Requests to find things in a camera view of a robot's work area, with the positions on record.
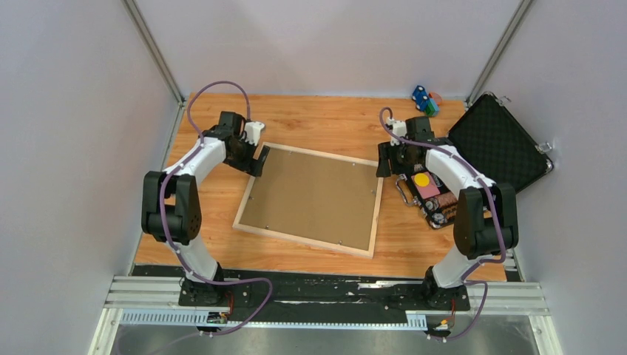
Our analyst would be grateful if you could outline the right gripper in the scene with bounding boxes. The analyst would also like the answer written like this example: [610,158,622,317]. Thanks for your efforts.
[376,140,417,178]

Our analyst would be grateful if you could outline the wooden backing board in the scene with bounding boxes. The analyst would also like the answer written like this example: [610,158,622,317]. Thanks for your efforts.
[238,147,379,251]

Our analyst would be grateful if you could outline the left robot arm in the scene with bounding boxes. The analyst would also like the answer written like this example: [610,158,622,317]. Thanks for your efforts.
[140,112,269,305]

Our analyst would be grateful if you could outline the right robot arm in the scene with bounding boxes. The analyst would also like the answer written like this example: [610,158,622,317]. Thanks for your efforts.
[376,115,518,309]

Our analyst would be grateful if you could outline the poker chip tray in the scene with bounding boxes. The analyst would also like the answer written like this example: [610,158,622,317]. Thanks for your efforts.
[395,164,458,229]

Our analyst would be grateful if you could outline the colourful toy blocks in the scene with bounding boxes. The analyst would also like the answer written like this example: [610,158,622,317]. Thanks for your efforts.
[411,85,442,117]

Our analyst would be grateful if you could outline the black foam-lined case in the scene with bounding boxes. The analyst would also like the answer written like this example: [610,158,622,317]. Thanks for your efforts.
[447,92,554,192]

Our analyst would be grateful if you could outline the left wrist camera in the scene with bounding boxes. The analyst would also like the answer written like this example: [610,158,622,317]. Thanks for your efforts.
[244,121,265,146]

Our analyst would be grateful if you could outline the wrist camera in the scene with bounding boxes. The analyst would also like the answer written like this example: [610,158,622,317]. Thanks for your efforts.
[386,118,407,146]
[244,121,265,146]

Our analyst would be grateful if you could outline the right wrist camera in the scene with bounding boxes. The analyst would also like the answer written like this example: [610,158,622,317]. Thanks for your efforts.
[386,118,407,146]

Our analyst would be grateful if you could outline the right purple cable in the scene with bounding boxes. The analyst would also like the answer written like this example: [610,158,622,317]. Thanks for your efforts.
[379,106,508,342]

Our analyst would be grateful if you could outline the purple cable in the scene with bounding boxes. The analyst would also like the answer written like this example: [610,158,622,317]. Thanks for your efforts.
[379,106,508,342]
[160,81,274,339]

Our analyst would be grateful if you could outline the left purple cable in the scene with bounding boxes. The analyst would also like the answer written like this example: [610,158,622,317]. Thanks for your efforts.
[160,81,274,339]

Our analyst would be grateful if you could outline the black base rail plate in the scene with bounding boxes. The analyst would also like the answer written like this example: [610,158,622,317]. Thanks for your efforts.
[177,268,471,325]

